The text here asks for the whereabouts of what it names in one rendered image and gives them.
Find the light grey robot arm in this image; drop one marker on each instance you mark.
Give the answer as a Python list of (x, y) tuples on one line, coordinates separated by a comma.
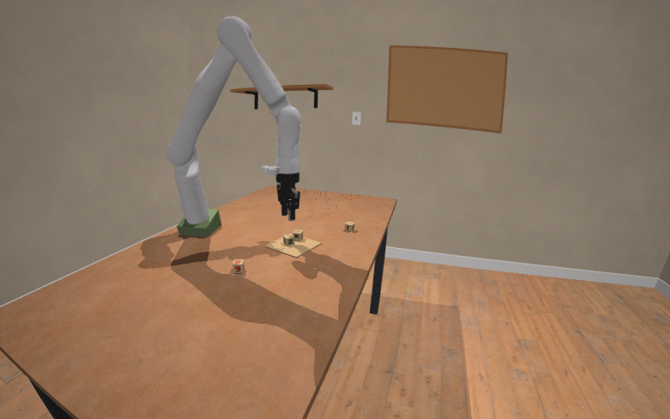
[(235, 37)]

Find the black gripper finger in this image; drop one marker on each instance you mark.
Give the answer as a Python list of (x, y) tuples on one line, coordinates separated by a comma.
[(281, 199), (295, 197)]

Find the tan flat mat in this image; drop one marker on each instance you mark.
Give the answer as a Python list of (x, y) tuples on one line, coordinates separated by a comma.
[(295, 250)]

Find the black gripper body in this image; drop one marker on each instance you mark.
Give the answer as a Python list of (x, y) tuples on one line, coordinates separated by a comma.
[(288, 182)]

